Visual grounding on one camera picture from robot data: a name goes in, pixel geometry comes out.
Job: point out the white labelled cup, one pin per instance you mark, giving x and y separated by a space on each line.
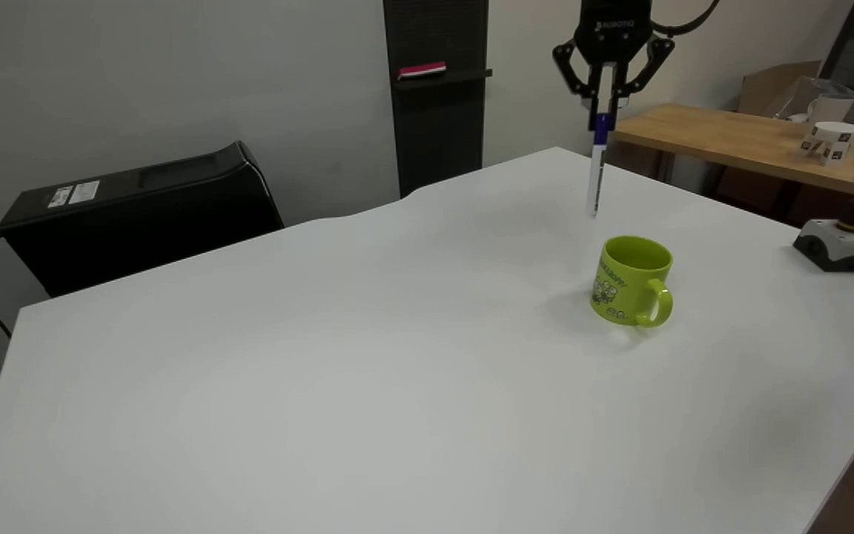
831 139

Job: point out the black object on table edge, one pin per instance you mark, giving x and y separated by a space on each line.
839 248

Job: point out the brown cardboard box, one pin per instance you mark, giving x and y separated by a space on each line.
771 91

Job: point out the yellow-green ceramic mug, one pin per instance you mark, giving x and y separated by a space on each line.
626 285

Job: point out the wooden side table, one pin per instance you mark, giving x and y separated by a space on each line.
734 138

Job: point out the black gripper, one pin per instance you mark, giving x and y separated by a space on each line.
616 25

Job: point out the blue capped white marker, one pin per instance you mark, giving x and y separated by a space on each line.
598 165

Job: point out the black tall shelf column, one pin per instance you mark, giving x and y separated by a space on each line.
436 120

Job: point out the red flat item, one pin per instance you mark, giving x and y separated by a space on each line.
418 68

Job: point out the black computer case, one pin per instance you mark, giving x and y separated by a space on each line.
141 223

